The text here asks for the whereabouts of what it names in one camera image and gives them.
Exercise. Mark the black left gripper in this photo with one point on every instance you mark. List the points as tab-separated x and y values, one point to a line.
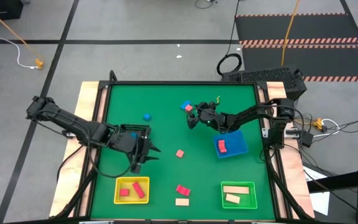
135	146

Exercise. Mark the green table mat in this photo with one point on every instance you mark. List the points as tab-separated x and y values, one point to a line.
197	168

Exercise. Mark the green plastic basket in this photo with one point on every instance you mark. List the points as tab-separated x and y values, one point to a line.
247	202

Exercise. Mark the small blue block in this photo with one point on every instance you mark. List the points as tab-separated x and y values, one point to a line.
147	117
133	135

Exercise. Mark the yellow gripper tag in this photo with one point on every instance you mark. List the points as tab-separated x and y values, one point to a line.
217	100

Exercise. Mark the black beam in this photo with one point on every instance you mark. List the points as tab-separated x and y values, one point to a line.
340	180

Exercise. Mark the small red block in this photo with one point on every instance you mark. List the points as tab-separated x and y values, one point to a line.
124	192

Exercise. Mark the white paper sheet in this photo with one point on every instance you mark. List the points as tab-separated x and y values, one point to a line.
320	202

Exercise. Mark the red arch block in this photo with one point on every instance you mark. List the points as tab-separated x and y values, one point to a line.
222	147
183	190

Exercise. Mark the whitish rectangular block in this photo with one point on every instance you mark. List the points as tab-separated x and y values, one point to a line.
232	198

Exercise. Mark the black plastic basket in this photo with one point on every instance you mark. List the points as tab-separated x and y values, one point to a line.
135	127

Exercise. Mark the long cream block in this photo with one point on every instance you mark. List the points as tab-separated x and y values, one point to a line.
235	189

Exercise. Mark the salmon pink cube block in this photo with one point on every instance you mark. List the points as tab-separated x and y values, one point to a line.
180	153
189	108

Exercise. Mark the cream rectangular block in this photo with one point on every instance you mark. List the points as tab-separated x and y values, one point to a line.
182	202

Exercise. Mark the blue plastic basket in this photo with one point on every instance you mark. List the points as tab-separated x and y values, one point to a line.
236	143

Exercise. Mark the black striped-edge floor mat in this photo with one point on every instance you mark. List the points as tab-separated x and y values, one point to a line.
315	28
322	60

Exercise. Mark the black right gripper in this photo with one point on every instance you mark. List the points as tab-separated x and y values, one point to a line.
208	116

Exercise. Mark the yellow power plug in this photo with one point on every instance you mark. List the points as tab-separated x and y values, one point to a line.
317	124

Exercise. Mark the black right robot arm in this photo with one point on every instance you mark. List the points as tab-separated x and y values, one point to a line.
247	115

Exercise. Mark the black power adapter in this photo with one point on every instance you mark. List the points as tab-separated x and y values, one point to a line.
307	139

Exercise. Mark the yellow plastic basket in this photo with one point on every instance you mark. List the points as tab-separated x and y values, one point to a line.
126	183

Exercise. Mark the long red block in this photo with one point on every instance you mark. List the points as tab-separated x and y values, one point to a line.
138	190

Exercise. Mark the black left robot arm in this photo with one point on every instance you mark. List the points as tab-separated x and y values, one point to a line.
70	123

